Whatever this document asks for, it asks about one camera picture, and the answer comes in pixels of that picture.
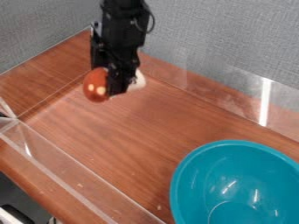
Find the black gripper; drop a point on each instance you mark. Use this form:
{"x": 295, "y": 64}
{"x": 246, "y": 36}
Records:
{"x": 116, "y": 36}

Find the red and white toy mushroom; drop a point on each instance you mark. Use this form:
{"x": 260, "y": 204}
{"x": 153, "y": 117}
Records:
{"x": 94, "y": 84}

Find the blue plastic bowl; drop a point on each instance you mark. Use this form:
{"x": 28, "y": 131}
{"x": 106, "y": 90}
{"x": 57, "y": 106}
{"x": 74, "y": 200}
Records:
{"x": 234, "y": 182}

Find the clear acrylic barrier wall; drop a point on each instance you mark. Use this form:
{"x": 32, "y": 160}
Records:
{"x": 96, "y": 161}

